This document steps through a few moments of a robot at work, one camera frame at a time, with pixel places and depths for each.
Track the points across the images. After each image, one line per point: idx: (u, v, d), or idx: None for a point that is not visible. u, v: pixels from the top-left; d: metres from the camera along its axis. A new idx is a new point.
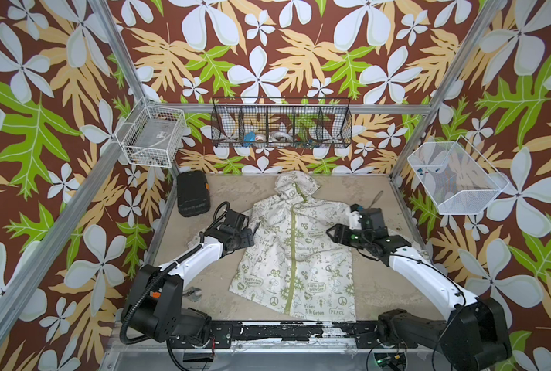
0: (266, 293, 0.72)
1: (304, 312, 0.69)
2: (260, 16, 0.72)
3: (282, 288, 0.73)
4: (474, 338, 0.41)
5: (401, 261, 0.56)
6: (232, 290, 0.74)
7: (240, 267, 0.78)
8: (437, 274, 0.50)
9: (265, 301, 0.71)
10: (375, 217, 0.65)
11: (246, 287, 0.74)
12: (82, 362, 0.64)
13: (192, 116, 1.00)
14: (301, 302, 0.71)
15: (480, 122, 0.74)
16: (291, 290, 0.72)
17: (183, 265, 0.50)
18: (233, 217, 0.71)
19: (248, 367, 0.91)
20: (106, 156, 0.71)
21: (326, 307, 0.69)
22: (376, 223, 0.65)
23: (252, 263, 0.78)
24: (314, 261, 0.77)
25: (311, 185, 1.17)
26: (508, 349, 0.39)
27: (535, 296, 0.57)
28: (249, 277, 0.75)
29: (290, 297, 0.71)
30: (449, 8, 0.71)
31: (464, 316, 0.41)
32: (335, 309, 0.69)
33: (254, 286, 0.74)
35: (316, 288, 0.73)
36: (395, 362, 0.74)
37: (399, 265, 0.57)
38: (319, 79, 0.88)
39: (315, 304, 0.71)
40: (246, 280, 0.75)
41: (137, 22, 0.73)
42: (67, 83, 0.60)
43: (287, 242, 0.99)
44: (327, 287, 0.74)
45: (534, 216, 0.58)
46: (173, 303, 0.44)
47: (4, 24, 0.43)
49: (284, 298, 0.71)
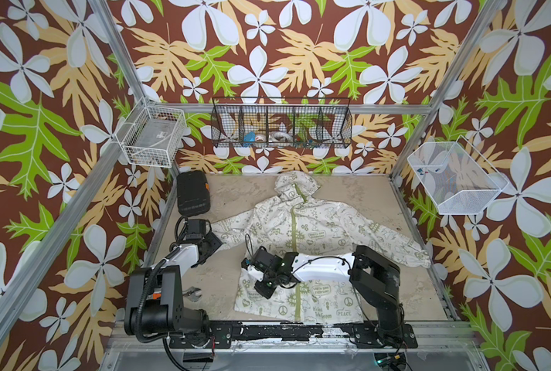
0: (274, 303, 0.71)
1: (314, 317, 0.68)
2: (260, 16, 0.72)
3: (288, 295, 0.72)
4: (372, 284, 0.49)
5: (303, 273, 0.62)
6: (237, 309, 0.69)
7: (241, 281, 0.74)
8: (324, 260, 0.57)
9: (274, 313, 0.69)
10: (262, 256, 0.70)
11: (252, 303, 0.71)
12: (82, 362, 0.64)
13: (192, 116, 1.00)
14: (310, 306, 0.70)
15: (479, 122, 0.74)
16: (297, 295, 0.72)
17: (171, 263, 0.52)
18: (194, 224, 0.75)
19: (248, 367, 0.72)
20: (106, 156, 0.71)
21: (333, 309, 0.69)
22: (268, 260, 0.70)
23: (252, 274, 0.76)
24: None
25: (311, 185, 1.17)
26: (394, 267, 0.53)
27: (535, 295, 0.57)
28: (253, 291, 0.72)
29: (297, 302, 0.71)
30: (449, 8, 0.71)
31: (358, 277, 0.48)
32: (342, 311, 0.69)
33: (260, 299, 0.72)
35: (321, 290, 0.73)
36: (395, 362, 0.74)
37: (304, 275, 0.62)
38: (319, 79, 0.88)
39: (322, 307, 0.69)
40: (250, 296, 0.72)
41: (137, 22, 0.73)
42: (67, 83, 0.60)
43: (288, 243, 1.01)
44: (331, 288, 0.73)
45: (534, 216, 0.58)
46: (177, 289, 0.46)
47: (4, 24, 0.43)
49: (293, 305, 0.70)
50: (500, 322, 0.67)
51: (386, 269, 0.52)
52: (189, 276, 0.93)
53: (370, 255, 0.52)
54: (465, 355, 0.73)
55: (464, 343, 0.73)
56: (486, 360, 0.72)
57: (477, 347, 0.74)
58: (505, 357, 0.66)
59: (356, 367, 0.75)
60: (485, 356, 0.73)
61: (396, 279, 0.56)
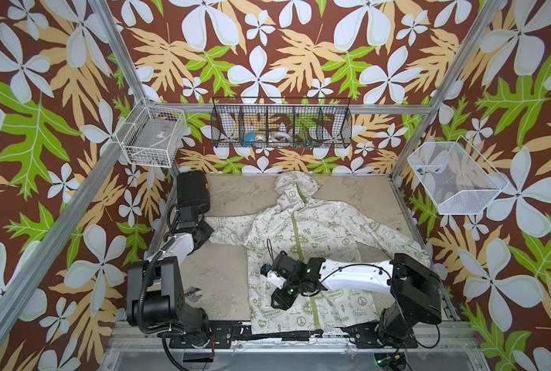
0: (291, 315, 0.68)
1: (332, 321, 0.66)
2: (260, 16, 0.72)
3: (303, 304, 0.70)
4: (417, 295, 0.45)
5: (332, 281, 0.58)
6: (256, 331, 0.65)
7: (253, 302, 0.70)
8: (358, 267, 0.53)
9: (294, 326, 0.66)
10: (285, 263, 0.65)
11: (270, 321, 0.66)
12: (82, 362, 0.64)
13: (192, 116, 1.00)
14: (328, 311, 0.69)
15: (479, 122, 0.74)
16: (312, 303, 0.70)
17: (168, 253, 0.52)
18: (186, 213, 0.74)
19: (248, 367, 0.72)
20: (106, 156, 0.71)
21: (349, 311, 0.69)
22: (291, 265, 0.66)
23: (262, 292, 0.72)
24: None
25: (311, 185, 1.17)
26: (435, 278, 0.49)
27: (535, 295, 0.57)
28: (266, 308, 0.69)
29: (314, 310, 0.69)
30: (449, 8, 0.71)
31: (400, 289, 0.44)
32: (358, 311, 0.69)
33: (277, 315, 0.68)
35: (334, 294, 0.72)
36: (395, 362, 0.74)
37: (335, 283, 0.58)
38: (319, 79, 0.88)
39: (339, 310, 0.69)
40: (265, 314, 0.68)
41: (137, 22, 0.73)
42: (67, 83, 0.60)
43: (293, 250, 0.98)
44: (344, 291, 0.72)
45: (534, 216, 0.58)
46: (177, 279, 0.47)
47: (4, 24, 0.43)
49: (310, 314, 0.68)
50: (500, 322, 0.67)
51: (428, 280, 0.49)
52: (189, 276, 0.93)
53: (411, 263, 0.48)
54: (465, 355, 0.73)
55: (464, 343, 0.73)
56: (486, 360, 0.72)
57: (477, 347, 0.74)
58: (505, 357, 0.66)
59: (356, 367, 0.75)
60: (485, 356, 0.73)
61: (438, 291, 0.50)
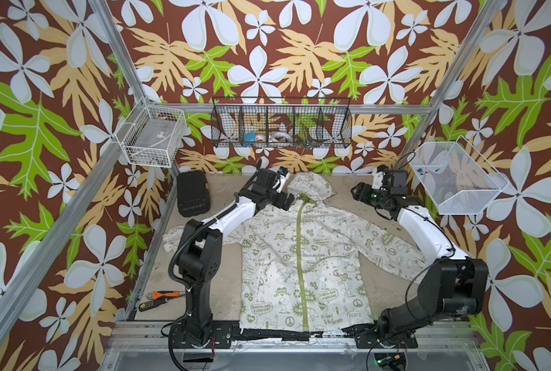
0: (280, 315, 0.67)
1: (323, 324, 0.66)
2: (260, 16, 0.72)
3: (294, 304, 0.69)
4: (450, 281, 0.45)
5: (408, 217, 0.59)
6: (242, 327, 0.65)
7: (243, 296, 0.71)
8: (439, 233, 0.52)
9: (282, 325, 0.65)
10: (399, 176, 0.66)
11: (257, 317, 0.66)
12: (82, 362, 0.64)
13: (192, 116, 1.00)
14: (318, 314, 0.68)
15: (480, 122, 0.74)
16: (304, 304, 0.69)
17: (222, 221, 0.56)
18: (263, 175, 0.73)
19: (248, 367, 0.91)
20: (106, 156, 0.71)
21: (343, 313, 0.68)
22: (398, 182, 0.67)
23: (255, 288, 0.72)
24: (321, 269, 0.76)
25: (326, 191, 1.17)
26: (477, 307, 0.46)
27: (536, 294, 0.57)
28: (256, 304, 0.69)
29: (304, 312, 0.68)
30: (449, 8, 0.71)
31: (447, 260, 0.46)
32: (352, 312, 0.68)
33: (266, 312, 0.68)
35: (328, 296, 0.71)
36: (395, 362, 0.74)
37: (406, 220, 0.59)
38: (319, 79, 0.88)
39: (332, 312, 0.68)
40: (254, 311, 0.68)
41: (137, 22, 0.73)
42: (67, 83, 0.60)
43: (293, 249, 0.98)
44: (339, 293, 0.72)
45: (534, 216, 0.58)
46: (216, 251, 0.52)
47: (4, 24, 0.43)
49: (300, 315, 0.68)
50: (500, 322, 0.67)
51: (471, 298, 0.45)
52: None
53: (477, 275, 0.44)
54: (465, 355, 0.73)
55: (464, 343, 0.73)
56: (486, 360, 0.72)
57: (477, 347, 0.74)
58: (505, 357, 0.66)
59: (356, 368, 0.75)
60: (485, 356, 0.73)
61: (463, 311, 0.46)
